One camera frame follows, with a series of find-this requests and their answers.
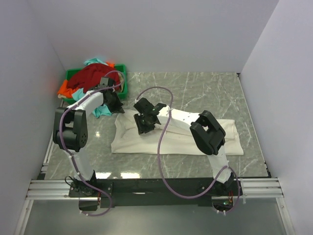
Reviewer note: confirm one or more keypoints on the aluminium frame rail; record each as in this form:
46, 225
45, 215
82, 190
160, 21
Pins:
59, 190

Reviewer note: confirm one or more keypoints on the cream white t-shirt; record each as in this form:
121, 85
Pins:
174, 141

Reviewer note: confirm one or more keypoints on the tan t-shirt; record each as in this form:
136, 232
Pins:
121, 82

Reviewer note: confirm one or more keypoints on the dark red t-shirt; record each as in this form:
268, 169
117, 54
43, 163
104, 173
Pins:
90, 76

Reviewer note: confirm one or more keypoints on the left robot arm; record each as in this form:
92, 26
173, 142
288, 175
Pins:
70, 131

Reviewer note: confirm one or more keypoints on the black base crossbar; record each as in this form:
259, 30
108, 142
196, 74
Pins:
153, 192

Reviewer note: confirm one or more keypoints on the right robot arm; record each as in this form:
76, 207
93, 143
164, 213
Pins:
208, 134

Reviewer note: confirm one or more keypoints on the teal t-shirt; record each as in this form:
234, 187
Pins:
101, 110

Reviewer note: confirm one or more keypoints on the green plastic bin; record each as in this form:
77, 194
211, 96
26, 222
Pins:
123, 92

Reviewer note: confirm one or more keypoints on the orange t-shirt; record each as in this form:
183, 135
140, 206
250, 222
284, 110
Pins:
66, 92

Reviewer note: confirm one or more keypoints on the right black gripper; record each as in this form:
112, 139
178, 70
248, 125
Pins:
141, 129

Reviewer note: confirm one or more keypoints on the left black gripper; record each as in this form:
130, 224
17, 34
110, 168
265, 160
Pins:
118, 108

